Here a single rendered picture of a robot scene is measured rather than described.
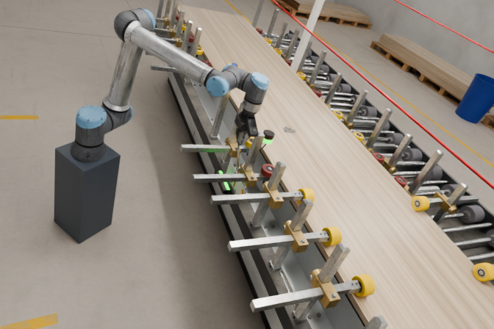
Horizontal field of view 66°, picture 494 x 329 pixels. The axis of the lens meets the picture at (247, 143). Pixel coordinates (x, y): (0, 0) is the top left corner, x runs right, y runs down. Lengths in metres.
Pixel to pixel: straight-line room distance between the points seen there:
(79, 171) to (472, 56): 8.35
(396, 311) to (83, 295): 1.63
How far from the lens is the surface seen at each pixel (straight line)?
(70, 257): 2.59
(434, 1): 10.10
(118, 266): 2.55
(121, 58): 2.09
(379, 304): 1.71
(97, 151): 2.26
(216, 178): 1.92
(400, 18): 10.55
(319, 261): 1.89
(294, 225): 1.62
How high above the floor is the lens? 2.06
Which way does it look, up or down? 32 degrees down
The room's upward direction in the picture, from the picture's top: 20 degrees clockwise
